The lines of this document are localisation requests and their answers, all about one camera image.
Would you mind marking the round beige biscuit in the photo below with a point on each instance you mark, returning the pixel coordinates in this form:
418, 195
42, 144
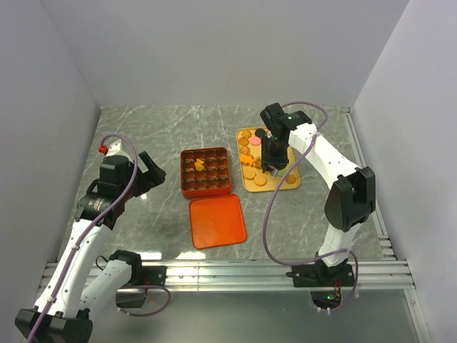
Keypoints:
249, 173
260, 180

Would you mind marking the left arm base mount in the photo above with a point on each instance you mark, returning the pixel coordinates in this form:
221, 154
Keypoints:
142, 280

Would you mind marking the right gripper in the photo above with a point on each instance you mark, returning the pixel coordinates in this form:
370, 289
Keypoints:
278, 163

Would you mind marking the orange swirl cookie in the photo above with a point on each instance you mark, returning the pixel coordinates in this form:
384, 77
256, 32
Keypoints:
292, 179
246, 134

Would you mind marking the orange fish shaped cookie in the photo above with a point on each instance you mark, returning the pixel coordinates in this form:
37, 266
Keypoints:
247, 159

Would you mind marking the orange cookie tin box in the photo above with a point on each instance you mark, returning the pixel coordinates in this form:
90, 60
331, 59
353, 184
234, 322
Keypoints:
215, 180

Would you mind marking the pink macaron cookie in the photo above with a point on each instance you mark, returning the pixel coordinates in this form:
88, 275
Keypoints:
255, 141

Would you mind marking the yellow cookie tray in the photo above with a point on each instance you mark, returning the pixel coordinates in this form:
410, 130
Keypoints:
255, 151

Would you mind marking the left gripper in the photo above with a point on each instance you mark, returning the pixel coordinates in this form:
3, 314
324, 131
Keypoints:
150, 179

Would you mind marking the orange swirl cookie top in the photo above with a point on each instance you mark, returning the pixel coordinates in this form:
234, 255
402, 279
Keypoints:
246, 134

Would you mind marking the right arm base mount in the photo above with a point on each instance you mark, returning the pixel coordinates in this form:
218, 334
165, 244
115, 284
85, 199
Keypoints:
319, 275

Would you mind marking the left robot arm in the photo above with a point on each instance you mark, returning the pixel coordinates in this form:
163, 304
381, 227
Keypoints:
65, 311

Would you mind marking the orange tin lid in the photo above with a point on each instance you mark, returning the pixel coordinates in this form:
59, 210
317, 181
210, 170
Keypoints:
216, 221

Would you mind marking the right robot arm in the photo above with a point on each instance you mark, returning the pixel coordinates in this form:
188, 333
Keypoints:
352, 189

